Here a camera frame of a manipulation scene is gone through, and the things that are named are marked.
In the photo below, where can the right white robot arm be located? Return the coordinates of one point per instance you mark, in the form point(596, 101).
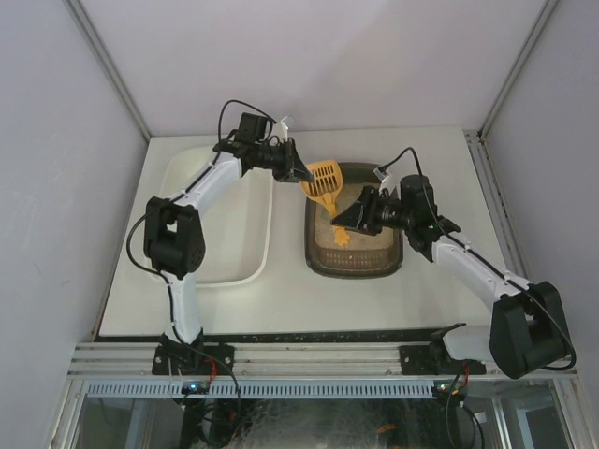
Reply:
point(527, 329)

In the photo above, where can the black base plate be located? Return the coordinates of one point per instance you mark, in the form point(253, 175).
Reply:
point(422, 360)
point(171, 358)

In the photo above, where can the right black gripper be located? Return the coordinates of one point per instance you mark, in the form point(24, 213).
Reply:
point(369, 211)

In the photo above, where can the aluminium front rail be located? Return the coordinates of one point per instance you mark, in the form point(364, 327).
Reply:
point(254, 361)

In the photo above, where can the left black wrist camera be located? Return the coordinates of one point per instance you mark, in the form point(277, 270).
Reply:
point(252, 128)

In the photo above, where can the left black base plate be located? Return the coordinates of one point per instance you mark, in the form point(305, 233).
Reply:
point(171, 358)

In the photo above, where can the dark brown litter box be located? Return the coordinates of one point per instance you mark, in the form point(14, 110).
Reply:
point(364, 257)

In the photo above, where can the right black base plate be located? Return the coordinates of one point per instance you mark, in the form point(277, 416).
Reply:
point(422, 360)

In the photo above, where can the aluminium frame post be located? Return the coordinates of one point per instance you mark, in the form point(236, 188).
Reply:
point(100, 51)
point(523, 57)

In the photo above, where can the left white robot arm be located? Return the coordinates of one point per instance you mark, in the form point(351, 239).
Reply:
point(173, 238)

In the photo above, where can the yellow litter scoop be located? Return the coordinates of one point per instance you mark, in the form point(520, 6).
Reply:
point(325, 186)

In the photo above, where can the right aluminium side rail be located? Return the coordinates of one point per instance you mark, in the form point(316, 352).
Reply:
point(497, 205)

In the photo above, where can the left aluminium frame post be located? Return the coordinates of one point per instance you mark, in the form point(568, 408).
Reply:
point(100, 51)

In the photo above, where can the right aluminium frame post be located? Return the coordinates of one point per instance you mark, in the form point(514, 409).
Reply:
point(523, 57)

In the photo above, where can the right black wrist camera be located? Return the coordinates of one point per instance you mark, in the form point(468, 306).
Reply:
point(417, 197)

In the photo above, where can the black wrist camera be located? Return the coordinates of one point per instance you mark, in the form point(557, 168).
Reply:
point(252, 128)
point(417, 197)

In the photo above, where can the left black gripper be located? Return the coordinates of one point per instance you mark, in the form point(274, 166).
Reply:
point(288, 159)

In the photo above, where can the grey slotted cable duct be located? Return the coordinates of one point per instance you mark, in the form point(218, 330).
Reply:
point(300, 389)

